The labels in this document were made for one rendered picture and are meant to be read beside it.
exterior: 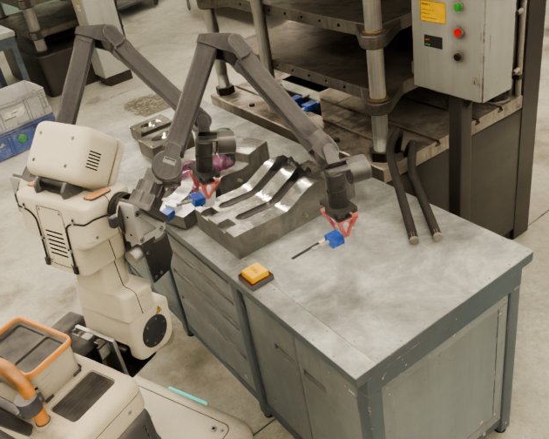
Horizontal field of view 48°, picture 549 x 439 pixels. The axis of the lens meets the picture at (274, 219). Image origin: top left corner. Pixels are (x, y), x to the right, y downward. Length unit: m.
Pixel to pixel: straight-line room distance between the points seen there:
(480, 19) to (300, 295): 1.01
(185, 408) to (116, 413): 0.65
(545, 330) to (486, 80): 1.18
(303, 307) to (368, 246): 0.33
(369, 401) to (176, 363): 1.35
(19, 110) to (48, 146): 3.69
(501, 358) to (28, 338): 1.44
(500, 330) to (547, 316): 0.88
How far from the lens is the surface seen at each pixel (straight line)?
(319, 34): 3.19
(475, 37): 2.13
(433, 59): 2.27
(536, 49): 2.97
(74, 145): 1.64
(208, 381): 2.77
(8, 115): 5.37
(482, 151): 2.86
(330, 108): 2.77
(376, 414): 1.77
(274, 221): 2.02
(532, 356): 2.77
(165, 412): 2.33
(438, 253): 1.94
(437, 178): 2.68
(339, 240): 1.78
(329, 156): 1.67
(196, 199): 2.03
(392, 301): 1.77
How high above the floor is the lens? 1.97
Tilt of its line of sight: 33 degrees down
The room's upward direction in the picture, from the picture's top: 10 degrees counter-clockwise
